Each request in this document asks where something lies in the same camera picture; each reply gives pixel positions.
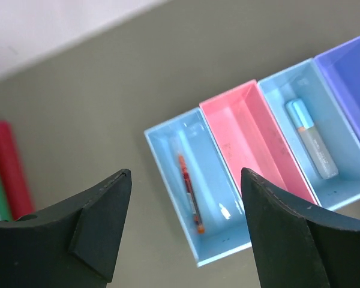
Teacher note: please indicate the light blue clear highlighter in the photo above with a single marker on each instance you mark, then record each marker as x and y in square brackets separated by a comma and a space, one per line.
[312, 139]

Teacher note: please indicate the medium blue drawer bin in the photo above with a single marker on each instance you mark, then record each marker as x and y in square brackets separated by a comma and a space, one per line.
[305, 82]

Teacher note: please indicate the light blue drawer bin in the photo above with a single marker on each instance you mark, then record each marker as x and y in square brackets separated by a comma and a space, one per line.
[218, 199]

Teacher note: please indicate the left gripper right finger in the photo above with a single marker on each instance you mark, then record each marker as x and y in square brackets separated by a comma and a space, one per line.
[296, 243]

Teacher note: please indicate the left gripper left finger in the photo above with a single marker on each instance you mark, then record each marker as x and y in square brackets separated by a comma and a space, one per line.
[73, 243]

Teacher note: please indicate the pink drawer bin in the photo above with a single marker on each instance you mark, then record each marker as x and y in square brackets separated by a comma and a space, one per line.
[248, 135]

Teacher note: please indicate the red pen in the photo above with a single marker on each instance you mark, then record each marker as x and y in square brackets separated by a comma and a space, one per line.
[191, 195]

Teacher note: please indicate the red clip file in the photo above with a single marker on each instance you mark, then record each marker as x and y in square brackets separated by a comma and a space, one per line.
[12, 175]

